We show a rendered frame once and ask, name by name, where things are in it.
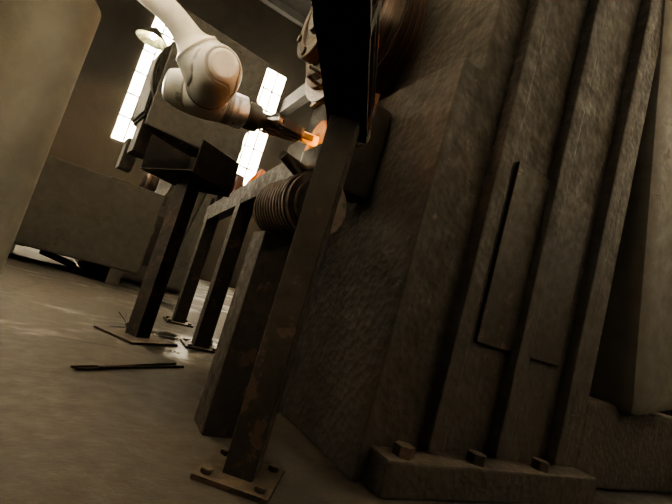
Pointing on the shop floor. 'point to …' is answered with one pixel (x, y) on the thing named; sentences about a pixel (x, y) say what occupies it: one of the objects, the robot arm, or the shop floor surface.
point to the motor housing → (253, 302)
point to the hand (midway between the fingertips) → (311, 139)
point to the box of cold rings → (90, 218)
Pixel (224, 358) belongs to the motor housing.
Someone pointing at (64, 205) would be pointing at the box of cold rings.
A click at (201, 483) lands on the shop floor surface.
